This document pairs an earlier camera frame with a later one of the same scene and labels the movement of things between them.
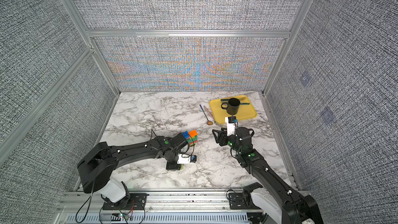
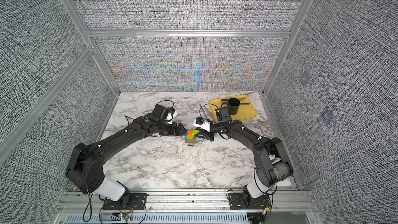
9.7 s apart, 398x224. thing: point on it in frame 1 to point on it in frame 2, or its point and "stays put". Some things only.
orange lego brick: (193, 133) stays put
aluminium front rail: (76, 203) stays put
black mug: (232, 106) stays put
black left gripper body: (173, 165) to (171, 129)
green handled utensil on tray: (227, 99) stays put
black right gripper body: (231, 141) to (209, 136)
